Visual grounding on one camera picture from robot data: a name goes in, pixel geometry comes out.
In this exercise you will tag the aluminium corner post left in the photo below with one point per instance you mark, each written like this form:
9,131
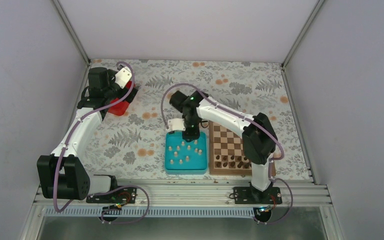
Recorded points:
70,29

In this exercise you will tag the wooden chess board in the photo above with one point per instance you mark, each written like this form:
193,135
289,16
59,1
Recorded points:
225,142

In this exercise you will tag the red plastic tray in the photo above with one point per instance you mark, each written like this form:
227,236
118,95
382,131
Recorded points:
120,108

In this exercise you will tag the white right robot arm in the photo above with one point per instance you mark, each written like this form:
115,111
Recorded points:
259,140

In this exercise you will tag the aluminium corner post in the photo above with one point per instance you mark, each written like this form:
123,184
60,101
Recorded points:
313,14
70,29

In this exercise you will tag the aluminium front rail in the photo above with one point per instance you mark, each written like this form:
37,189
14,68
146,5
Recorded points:
217,194

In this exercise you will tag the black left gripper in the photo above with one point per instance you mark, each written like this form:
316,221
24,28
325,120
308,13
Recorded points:
131,97

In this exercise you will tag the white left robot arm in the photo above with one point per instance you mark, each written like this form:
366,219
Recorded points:
61,173

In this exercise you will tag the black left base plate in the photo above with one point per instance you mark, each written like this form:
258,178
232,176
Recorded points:
126,195

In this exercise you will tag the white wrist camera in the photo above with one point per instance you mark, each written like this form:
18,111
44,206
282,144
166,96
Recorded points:
176,124
122,77

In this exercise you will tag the floral table mat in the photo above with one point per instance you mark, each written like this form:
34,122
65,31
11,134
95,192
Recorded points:
132,146

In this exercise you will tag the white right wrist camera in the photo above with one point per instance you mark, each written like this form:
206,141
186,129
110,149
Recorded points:
176,124

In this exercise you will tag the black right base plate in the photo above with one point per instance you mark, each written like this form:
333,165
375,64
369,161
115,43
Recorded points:
249,195

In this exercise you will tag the dark chess pieces row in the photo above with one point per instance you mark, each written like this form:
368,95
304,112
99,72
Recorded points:
231,162

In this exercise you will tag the aluminium corner post right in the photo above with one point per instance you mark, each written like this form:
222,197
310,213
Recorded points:
313,14

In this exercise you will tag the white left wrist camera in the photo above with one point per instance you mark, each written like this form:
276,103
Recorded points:
122,77

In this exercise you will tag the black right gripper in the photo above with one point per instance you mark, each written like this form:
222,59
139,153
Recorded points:
193,135

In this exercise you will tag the teal plastic tray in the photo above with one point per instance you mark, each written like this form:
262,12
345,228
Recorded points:
185,158

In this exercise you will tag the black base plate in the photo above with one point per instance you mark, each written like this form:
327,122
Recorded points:
249,195
126,195

